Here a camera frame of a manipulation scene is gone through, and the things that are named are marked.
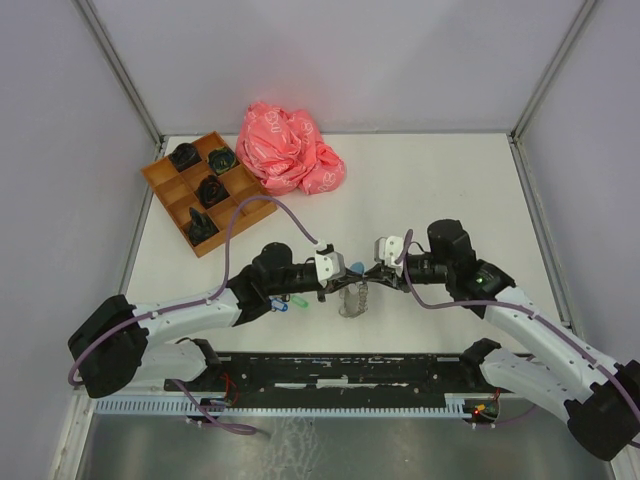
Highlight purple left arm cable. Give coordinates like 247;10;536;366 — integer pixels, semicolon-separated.
68;195;324;435

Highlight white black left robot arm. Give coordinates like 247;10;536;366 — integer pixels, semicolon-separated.
68;242;362;399

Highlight black rolled item top left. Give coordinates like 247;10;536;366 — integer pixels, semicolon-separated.
168;143;201;172

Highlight brown wooden compartment tray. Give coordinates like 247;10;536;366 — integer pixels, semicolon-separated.
142;132;276;257

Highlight aluminium frame post right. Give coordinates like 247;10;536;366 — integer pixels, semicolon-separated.
509;0;601;142

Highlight white slotted cable duct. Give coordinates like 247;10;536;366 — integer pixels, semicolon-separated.
93;392;501;417

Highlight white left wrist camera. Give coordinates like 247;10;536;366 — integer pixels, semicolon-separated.
314;240;346;283

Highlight black yellow rolled item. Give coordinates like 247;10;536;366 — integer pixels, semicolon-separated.
207;146;238;176

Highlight aluminium front frame rail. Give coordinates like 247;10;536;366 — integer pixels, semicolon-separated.
72;385;169;400

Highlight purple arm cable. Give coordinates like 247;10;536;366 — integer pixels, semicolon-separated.
68;195;324;435
394;228;640;446

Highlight aluminium frame post left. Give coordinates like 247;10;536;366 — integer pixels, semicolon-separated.
72;0;164;145

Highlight black metal base rail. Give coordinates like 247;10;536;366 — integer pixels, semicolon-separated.
185;352;496;410

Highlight black rolled item centre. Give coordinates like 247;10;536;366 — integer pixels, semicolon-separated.
197;176;229;208

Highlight crumpled pink plastic bag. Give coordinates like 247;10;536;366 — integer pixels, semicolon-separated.
235;102;346;196

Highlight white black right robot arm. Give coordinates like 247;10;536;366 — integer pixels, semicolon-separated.
367;219;639;461

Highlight black rolled item lower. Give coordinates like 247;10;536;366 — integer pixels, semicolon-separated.
187;207;219;246

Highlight aluminium frame post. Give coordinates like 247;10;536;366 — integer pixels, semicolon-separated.
509;0;601;142
72;0;164;145

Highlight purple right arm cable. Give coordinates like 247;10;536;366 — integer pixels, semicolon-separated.
394;228;640;446

